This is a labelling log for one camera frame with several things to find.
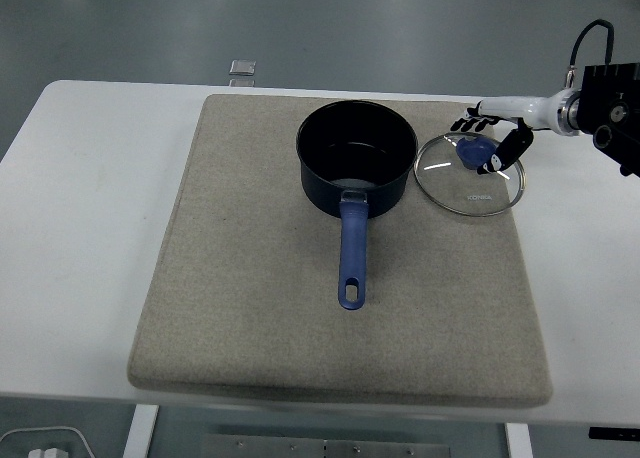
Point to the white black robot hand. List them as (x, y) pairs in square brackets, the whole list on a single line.
[(535, 109)]

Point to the glass lid with blue knob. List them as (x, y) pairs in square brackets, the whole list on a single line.
[(465, 188)]

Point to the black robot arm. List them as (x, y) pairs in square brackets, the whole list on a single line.
[(612, 118)]

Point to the small silver floor plate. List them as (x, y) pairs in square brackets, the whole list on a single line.
[(242, 82), (243, 66)]

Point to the beige fabric mat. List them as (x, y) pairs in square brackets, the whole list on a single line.
[(250, 278)]

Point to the white table leg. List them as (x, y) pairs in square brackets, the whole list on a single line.
[(141, 430), (518, 440)]

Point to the black flat bar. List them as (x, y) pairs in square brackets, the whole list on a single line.
[(615, 433)]

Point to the grey metal plate with screws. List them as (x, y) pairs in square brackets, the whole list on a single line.
[(325, 447)]

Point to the small white blocks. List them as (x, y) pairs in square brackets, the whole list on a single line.
[(47, 453)]

